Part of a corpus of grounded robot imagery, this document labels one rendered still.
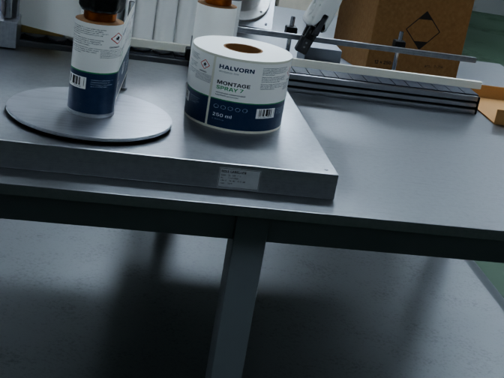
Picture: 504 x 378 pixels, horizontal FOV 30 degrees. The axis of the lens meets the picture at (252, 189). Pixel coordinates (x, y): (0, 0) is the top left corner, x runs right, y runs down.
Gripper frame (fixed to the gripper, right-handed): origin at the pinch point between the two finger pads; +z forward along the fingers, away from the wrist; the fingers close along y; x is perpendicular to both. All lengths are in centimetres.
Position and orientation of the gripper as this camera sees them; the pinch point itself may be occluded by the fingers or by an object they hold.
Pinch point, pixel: (303, 45)
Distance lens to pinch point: 243.4
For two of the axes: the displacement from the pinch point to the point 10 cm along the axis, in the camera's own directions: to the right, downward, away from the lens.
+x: 8.7, 4.1, 2.9
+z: -4.8, 8.3, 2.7
